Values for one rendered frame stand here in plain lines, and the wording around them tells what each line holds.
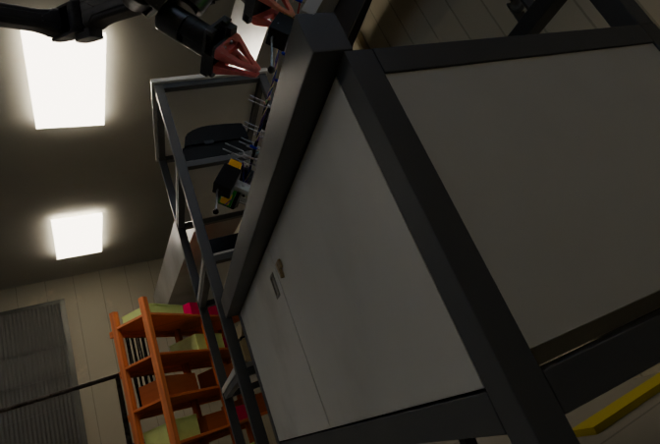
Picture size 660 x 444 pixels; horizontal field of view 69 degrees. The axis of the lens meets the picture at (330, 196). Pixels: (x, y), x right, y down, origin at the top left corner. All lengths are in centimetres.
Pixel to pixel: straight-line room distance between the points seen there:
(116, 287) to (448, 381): 860
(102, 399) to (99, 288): 177
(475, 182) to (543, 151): 12
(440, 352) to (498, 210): 17
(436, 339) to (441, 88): 30
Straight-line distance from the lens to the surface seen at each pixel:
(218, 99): 231
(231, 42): 91
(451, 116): 60
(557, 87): 74
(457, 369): 54
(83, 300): 897
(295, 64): 63
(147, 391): 530
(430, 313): 54
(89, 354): 872
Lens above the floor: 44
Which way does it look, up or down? 22 degrees up
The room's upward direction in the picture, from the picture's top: 23 degrees counter-clockwise
